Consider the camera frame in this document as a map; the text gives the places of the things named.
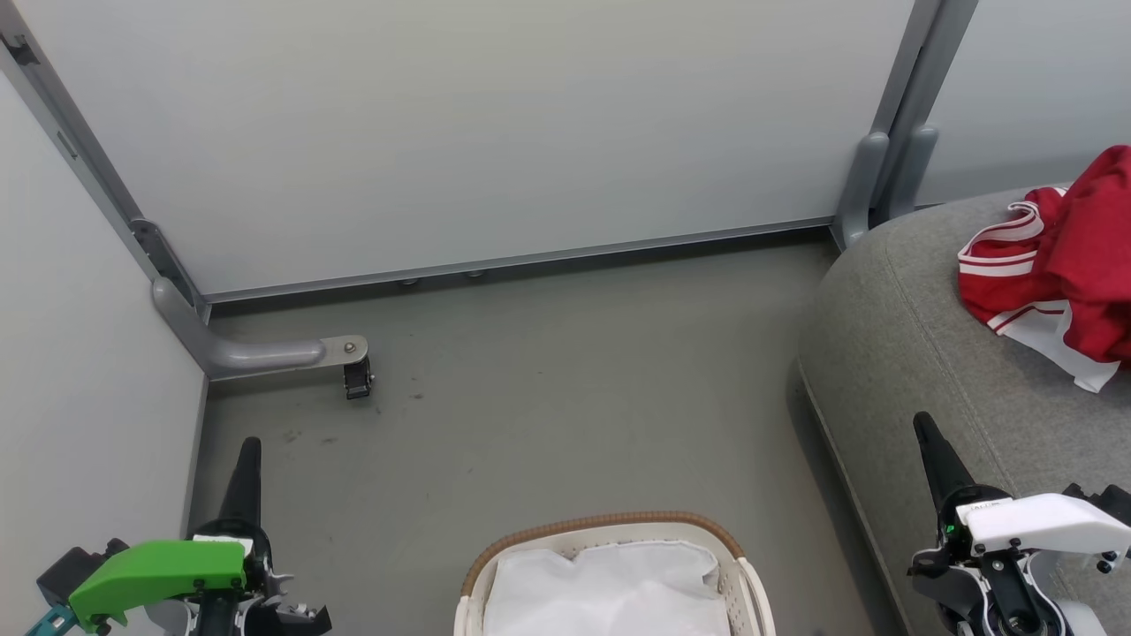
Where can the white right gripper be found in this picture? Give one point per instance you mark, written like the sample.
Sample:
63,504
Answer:
1043,523

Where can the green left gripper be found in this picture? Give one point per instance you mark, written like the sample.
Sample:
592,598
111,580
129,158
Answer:
159,570

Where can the red white striped garment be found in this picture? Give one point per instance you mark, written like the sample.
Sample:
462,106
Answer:
1016,283

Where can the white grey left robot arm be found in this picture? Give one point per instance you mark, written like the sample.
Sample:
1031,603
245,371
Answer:
221,618

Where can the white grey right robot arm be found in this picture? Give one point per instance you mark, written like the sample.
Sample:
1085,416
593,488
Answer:
1007,592

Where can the white basket with brown rim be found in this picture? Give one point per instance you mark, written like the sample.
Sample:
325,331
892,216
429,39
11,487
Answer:
751,601

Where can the grey fabric sofa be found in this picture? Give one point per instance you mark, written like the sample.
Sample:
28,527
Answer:
910,353

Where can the grey curved partition foot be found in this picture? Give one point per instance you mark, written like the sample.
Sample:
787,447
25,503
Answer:
256,355

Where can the black caster wheel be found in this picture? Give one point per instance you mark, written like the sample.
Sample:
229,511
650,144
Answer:
358,380

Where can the white cloth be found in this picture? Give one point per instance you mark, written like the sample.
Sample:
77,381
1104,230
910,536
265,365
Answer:
610,592

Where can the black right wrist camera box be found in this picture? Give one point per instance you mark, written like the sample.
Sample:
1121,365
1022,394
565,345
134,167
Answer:
1096,496

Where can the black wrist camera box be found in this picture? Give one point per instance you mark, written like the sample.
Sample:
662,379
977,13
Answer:
1096,496
66,565

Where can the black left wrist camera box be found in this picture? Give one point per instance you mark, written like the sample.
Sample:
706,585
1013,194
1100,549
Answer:
66,565

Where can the grey partition corner post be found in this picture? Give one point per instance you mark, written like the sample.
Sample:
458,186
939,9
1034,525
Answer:
870,177
919,159

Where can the grey partition bottom rail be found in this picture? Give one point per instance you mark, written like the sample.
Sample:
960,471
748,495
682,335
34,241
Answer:
512,262

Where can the grey slanted partition post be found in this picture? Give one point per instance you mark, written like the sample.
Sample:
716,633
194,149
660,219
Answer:
79,150

